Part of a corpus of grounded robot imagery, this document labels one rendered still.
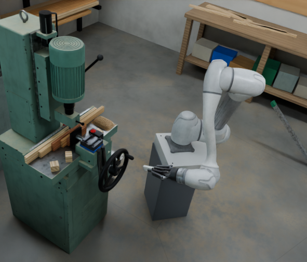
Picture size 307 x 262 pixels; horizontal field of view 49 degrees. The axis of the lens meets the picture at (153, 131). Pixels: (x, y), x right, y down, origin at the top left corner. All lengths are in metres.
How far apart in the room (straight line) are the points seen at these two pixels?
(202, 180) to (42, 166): 0.87
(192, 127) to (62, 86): 0.93
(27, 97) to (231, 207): 1.95
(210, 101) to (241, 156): 1.89
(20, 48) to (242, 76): 1.15
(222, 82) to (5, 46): 1.15
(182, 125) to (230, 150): 1.45
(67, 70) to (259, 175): 2.32
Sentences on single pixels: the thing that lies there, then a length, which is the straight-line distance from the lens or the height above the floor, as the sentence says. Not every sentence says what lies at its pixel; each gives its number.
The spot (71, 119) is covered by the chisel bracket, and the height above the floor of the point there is 1.06.
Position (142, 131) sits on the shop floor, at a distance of 3.58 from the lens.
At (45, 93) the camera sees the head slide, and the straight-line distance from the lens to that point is 1.95.
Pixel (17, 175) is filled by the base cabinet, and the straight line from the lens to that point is 2.39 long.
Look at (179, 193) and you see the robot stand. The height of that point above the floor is 0.32.
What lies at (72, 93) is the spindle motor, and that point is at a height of 1.26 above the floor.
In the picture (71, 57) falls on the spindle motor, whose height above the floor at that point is 1.47.
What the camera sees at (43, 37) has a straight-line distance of 1.82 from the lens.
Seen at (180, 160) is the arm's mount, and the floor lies 0.70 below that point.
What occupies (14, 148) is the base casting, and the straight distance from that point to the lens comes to 2.20.
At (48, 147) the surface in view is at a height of 0.93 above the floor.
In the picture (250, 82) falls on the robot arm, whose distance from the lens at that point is 1.82.
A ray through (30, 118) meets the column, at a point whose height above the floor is 0.99.
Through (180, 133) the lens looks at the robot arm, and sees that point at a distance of 2.28.
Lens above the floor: 2.28
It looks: 39 degrees down
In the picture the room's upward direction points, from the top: 10 degrees clockwise
